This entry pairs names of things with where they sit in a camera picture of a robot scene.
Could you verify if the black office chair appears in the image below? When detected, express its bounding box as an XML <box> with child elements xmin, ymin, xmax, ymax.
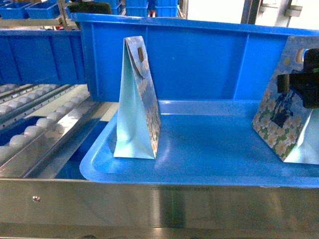
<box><xmin>67</xmin><ymin>1</ymin><xmax>112</xmax><ymax>14</ymax></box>

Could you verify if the light blue plastic tray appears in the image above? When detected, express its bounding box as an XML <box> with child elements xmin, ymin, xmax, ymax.
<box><xmin>80</xmin><ymin>100</ymin><xmax>319</xmax><ymax>188</ymax></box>

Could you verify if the large blue plastic crate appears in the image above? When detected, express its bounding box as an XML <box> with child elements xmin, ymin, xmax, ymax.
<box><xmin>71</xmin><ymin>13</ymin><xmax>318</xmax><ymax>102</ymax></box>

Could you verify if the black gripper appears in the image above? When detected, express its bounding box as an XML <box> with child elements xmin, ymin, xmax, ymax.
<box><xmin>277</xmin><ymin>48</ymin><xmax>319</xmax><ymax>109</ymax></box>

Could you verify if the flower gift bag with figures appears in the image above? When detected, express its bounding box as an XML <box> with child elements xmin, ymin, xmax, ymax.
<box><xmin>252</xmin><ymin>36</ymin><xmax>319</xmax><ymax>164</ymax></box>

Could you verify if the white roller conveyor track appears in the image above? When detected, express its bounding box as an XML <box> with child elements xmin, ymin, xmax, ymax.
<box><xmin>0</xmin><ymin>91</ymin><xmax>90</xmax><ymax>164</ymax></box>

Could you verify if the flower gift bag side view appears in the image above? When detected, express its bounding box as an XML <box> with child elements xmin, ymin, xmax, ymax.
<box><xmin>114</xmin><ymin>36</ymin><xmax>161</xmax><ymax>159</ymax></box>

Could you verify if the blue crate at left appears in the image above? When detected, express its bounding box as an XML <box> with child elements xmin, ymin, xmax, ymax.
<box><xmin>0</xmin><ymin>29</ymin><xmax>86</xmax><ymax>85</ymax></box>

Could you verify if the steel rack front rail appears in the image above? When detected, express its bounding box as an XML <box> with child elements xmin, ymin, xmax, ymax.
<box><xmin>0</xmin><ymin>179</ymin><xmax>319</xmax><ymax>232</ymax></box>

